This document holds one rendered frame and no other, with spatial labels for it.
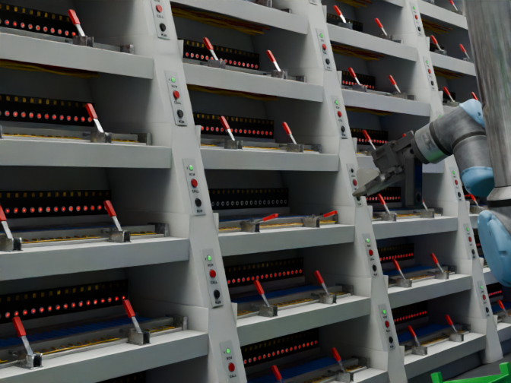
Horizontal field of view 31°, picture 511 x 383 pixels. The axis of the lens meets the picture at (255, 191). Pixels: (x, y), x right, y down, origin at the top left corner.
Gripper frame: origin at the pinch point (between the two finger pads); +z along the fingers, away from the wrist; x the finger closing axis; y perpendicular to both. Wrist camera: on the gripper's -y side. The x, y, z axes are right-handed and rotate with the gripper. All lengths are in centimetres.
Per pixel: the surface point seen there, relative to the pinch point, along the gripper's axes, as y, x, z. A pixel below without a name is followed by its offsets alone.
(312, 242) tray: -4.8, 3.6, 16.1
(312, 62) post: 44.2, -18.1, 5.6
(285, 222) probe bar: 2.1, 7.5, 18.6
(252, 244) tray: -4.0, 29.3, 15.7
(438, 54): 56, -105, 1
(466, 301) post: -28, -88, 25
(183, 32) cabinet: 59, 13, 21
